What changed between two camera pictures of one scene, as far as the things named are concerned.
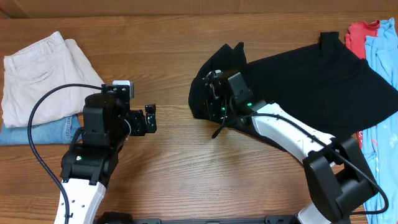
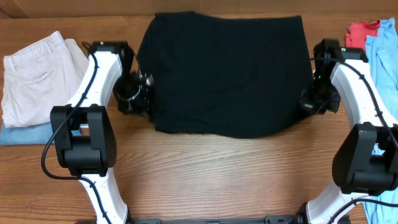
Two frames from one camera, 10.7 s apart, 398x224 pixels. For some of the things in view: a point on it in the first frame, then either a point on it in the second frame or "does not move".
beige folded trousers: x=32 y=70 does not move
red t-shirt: x=356 y=37 does not move
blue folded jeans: x=60 y=131 does not move
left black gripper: x=140 y=127 to x=141 y=107
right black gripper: x=212 y=114 to x=305 y=103
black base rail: x=122 y=218 does not move
